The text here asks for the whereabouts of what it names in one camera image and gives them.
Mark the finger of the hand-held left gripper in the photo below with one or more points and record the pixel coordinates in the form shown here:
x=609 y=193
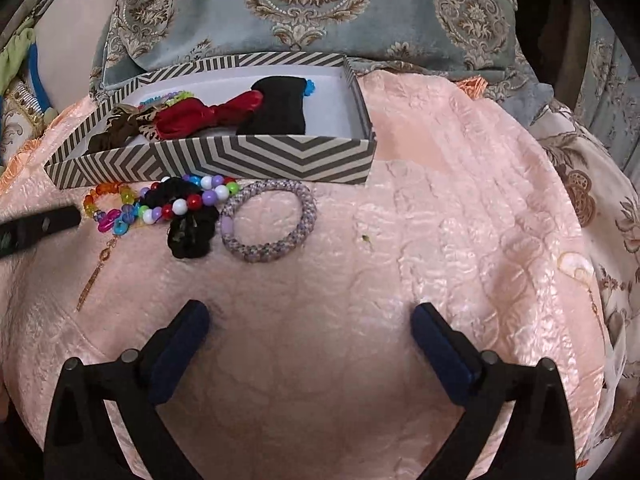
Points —
x=45 y=225

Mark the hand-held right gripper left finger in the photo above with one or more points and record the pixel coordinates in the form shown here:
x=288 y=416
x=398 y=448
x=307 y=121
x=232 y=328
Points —
x=177 y=355

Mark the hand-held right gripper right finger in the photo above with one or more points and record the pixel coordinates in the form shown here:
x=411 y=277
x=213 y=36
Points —
x=440 y=352

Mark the gold dangle pendant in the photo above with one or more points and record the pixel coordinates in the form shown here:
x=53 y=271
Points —
x=102 y=260

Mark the brown scrunchie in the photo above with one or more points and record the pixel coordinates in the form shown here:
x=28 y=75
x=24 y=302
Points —
x=107 y=140

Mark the black scrunchie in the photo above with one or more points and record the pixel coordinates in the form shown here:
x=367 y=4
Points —
x=190 y=240

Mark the lilac beaded bangle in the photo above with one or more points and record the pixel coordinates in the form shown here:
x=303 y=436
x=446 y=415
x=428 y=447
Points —
x=260 y=255

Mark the leopard print hair bow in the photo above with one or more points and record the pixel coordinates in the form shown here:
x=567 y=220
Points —
x=150 y=130

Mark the red bow hair clip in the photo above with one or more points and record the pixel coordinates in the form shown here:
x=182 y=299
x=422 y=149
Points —
x=185 y=120

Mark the grey white striped box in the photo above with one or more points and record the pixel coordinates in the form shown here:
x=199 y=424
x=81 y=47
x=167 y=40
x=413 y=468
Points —
x=280 y=157

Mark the black fabric headband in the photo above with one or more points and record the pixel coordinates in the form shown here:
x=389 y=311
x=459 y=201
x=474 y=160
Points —
x=275 y=105

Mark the cream patterned cushion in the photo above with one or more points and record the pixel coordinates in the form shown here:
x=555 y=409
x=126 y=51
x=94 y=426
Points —
x=17 y=130

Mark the pink quilted bedspread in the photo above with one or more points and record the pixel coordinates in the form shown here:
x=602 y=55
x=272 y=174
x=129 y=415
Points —
x=325 y=310

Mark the plain cream pillow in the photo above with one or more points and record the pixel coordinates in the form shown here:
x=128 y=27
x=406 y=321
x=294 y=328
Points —
x=70 y=55

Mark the floral cream bedsheet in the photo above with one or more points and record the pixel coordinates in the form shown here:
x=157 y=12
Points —
x=590 y=185

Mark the blue damask curtain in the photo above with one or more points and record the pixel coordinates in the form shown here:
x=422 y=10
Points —
x=610 y=85

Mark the teal damask cushion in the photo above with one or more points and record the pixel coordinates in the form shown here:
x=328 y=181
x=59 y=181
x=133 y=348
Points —
x=390 y=10

